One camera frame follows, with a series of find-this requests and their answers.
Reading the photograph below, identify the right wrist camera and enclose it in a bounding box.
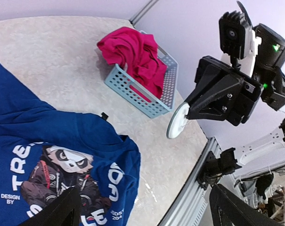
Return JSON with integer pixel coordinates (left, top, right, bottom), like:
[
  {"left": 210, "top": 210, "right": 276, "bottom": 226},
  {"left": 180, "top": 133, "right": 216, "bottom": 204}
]
[{"left": 219, "top": 9, "right": 262, "bottom": 77}]

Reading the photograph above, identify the right aluminium corner post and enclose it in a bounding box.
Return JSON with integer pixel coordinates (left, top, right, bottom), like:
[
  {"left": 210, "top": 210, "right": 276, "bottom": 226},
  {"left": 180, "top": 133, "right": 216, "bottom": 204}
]
[{"left": 129, "top": 0, "right": 159, "bottom": 26}]

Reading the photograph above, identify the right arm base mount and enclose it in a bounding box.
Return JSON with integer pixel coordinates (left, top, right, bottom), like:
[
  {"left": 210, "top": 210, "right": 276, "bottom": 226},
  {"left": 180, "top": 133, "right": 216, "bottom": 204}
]
[{"left": 197, "top": 147, "right": 242, "bottom": 191}]

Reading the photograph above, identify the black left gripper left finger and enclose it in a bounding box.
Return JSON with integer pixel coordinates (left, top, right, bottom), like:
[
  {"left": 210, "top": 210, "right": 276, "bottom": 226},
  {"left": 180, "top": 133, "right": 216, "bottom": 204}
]
[{"left": 26, "top": 187, "right": 81, "bottom": 226}]

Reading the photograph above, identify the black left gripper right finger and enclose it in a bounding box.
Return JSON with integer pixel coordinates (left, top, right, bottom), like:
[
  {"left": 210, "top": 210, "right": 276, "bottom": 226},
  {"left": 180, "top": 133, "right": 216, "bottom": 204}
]
[{"left": 209, "top": 184, "right": 285, "bottom": 226}]

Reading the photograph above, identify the red garment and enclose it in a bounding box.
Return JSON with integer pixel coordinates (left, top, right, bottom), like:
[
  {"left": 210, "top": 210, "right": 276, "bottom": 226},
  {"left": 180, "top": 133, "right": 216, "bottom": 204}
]
[{"left": 97, "top": 27, "right": 167, "bottom": 99}]

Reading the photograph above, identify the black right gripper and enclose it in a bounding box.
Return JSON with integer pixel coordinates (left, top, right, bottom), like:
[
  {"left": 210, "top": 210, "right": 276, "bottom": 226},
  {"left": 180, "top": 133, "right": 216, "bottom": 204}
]
[{"left": 185, "top": 56, "right": 263, "bottom": 126}]

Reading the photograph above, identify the light blue perforated basket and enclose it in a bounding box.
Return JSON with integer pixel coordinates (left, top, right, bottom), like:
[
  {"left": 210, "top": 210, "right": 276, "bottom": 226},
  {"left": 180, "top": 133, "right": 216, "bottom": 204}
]
[{"left": 104, "top": 30, "right": 180, "bottom": 119}]

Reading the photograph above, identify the aluminium front rail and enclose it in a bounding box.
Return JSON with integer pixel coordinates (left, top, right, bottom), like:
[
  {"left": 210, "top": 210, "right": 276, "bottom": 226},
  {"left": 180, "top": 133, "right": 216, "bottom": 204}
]
[{"left": 158, "top": 137, "right": 221, "bottom": 226}]

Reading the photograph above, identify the blue printed t-shirt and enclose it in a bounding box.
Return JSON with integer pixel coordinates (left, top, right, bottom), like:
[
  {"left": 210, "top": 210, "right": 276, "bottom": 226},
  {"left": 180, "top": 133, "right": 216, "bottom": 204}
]
[{"left": 0, "top": 64, "right": 141, "bottom": 226}]

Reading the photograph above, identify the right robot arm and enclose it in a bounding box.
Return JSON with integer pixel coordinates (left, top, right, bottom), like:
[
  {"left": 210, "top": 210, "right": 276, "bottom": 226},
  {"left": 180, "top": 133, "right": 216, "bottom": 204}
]
[{"left": 184, "top": 3, "right": 285, "bottom": 168}]

